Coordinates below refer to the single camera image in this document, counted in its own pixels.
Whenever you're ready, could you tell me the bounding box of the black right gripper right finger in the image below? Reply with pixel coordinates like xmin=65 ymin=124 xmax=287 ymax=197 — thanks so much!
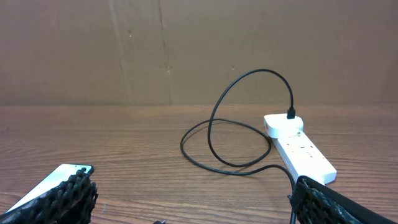
xmin=288 ymin=175 xmax=395 ymax=224

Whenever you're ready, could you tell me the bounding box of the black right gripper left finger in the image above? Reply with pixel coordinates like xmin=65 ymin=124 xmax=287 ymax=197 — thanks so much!
xmin=1 ymin=168 xmax=98 ymax=224

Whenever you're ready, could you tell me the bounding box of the Samsung Galaxy smartphone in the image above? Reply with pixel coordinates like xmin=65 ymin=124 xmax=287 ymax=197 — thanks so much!
xmin=6 ymin=164 xmax=94 ymax=213

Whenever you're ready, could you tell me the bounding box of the black USB charging cable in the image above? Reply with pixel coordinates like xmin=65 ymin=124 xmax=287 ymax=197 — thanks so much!
xmin=153 ymin=68 xmax=298 ymax=224

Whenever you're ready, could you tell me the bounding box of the white power strip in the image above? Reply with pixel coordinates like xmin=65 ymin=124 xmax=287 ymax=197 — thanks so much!
xmin=272 ymin=132 xmax=337 ymax=185

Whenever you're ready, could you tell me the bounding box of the cardboard backdrop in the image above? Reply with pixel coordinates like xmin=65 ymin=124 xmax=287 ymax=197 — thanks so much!
xmin=1 ymin=1 xmax=397 ymax=105

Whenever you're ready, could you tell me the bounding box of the white wall charger adapter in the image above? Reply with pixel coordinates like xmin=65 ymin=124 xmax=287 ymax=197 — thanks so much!
xmin=264 ymin=113 xmax=304 ymax=139

